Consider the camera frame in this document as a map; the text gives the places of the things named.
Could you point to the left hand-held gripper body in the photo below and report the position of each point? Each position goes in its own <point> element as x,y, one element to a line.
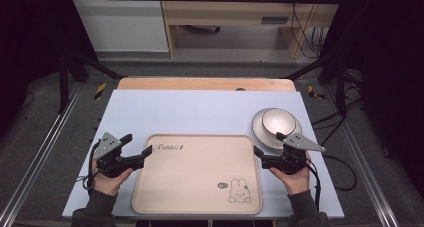
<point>107,147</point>

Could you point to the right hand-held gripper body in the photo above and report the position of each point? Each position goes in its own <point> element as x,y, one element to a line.
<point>295,150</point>

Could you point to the grey ceramic bowl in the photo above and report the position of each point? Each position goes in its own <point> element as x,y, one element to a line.
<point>278,120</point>

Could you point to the beige tray with rabbit print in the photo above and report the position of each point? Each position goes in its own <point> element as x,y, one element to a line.
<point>193,177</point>

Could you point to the person's right hand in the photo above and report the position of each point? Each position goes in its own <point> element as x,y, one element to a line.
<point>295,182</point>

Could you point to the person's left hand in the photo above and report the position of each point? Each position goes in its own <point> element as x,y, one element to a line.
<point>108,184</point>

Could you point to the black and yellow tape marker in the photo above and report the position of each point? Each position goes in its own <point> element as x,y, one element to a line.
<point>100,91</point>
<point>313,92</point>

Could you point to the black metal stand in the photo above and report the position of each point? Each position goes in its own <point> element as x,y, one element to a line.
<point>63,80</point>
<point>340,83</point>

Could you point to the wooden table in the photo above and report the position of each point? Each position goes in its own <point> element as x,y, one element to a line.
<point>200,83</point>

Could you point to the white cabinet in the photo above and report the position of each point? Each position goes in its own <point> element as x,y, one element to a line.
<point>123,23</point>

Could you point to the dark curtain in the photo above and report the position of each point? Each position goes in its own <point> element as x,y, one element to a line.
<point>30,37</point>
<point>390,70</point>

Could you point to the wooden desk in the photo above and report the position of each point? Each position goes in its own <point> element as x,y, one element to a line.
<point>230,12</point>

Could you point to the aluminium floor rail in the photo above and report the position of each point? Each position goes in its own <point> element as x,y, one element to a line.
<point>363,163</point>
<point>40,150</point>

